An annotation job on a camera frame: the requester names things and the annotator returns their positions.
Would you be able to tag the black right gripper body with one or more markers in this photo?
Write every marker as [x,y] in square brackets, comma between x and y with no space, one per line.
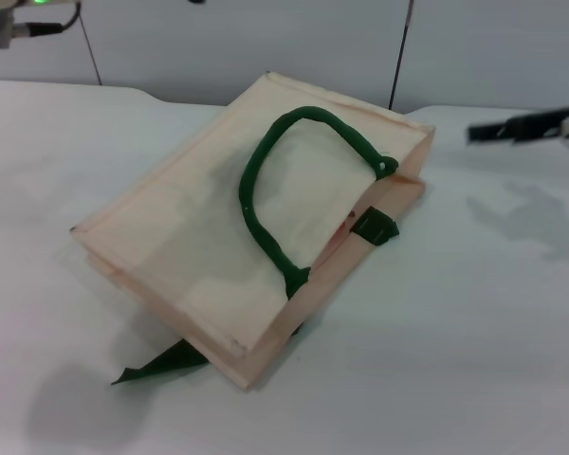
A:
[540,125]

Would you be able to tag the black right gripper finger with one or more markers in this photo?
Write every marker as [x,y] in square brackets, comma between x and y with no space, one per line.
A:
[488,132]

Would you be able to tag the orange toy fruit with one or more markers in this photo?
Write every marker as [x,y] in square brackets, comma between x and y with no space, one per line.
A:
[345,227]

